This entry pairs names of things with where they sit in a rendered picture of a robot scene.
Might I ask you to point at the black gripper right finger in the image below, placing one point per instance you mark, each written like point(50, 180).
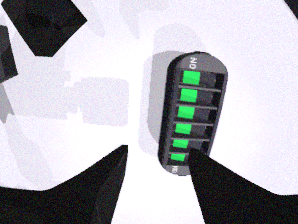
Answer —
point(228, 198)

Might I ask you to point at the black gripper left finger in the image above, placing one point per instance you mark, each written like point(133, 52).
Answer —
point(88, 198)

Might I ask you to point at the dark grey unit with label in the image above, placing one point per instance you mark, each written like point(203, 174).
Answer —
point(195, 87)

